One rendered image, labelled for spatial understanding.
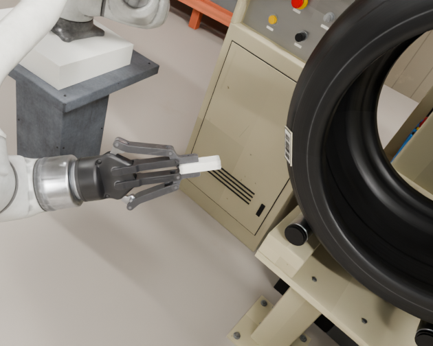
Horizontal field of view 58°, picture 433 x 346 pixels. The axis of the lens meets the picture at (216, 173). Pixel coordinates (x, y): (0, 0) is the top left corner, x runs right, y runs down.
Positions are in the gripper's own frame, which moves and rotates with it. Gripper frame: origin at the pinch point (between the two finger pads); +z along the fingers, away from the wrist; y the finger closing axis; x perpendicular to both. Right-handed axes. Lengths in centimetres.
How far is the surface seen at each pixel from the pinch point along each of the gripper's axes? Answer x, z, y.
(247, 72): -92, 24, 0
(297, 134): 3.0, 16.3, -4.1
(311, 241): -4.0, 20.7, 21.6
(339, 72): 7.8, 21.0, -14.2
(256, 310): -65, 17, 95
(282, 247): -1.7, 14.2, 20.4
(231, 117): -98, 17, 19
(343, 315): 4.9, 24.2, 33.5
